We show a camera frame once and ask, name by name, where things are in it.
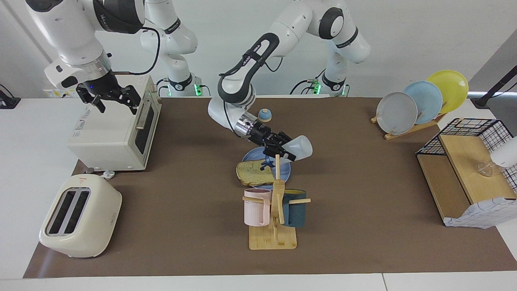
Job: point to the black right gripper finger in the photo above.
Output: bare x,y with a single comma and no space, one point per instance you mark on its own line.
91,99
130,97

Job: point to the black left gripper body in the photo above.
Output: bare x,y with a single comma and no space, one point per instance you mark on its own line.
260,133

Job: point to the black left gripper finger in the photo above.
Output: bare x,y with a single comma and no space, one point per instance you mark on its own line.
280,152
283,138

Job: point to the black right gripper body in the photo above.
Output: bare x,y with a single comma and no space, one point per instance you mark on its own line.
101,85

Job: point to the white bottle with blue cap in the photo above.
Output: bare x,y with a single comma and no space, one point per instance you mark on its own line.
301,147

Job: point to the toasted bread slice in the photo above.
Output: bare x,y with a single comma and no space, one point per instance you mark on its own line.
252,173

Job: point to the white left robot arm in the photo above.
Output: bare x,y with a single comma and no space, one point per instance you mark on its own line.
282,28

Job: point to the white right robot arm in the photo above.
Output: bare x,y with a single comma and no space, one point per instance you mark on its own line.
68,28

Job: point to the grey round plate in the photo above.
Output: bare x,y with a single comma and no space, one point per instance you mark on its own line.
396,113

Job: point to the wooden plate rack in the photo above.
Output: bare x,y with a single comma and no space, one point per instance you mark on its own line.
408,132

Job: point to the light blue round plate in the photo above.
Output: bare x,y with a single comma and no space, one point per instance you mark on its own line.
428,99

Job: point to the yellow round plate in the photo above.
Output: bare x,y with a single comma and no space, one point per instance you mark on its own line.
452,87

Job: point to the small blue call bell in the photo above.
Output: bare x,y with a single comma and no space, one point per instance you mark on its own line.
265,117

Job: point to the white power strip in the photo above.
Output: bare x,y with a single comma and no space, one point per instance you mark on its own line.
54,93

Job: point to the white toaster oven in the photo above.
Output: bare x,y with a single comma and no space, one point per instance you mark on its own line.
109,133

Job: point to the dark teal mug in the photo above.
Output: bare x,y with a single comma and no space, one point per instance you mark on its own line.
297,212

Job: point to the pink mug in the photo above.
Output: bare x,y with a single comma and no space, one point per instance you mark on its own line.
254,210

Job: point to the wooden mug tree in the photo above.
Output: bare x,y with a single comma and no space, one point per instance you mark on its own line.
274,238

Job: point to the brown table mat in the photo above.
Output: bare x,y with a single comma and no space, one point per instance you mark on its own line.
181,210

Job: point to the cream two-slot toaster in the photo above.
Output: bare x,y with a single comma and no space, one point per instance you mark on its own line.
85,226

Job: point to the wooden shelf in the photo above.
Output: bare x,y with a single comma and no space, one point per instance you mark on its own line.
464,161

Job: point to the clear glass cup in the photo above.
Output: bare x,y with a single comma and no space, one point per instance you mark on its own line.
484,169

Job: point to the white checkered cloth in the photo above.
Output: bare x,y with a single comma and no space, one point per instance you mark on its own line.
484,212

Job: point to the white plastic cylinder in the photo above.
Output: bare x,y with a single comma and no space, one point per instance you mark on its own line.
505,155

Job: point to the black camera stand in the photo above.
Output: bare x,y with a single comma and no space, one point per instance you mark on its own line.
494,88

